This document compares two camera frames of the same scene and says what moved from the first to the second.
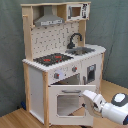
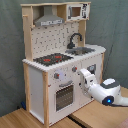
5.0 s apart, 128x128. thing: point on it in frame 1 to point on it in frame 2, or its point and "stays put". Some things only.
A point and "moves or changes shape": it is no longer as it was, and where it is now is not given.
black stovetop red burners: x=50 y=59 stays put
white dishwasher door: x=92 y=72 stays put
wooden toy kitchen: x=58 y=65 stays put
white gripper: x=95 y=101 to x=87 y=79
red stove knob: x=56 y=76 stays put
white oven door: x=65 y=105 moves or changes shape
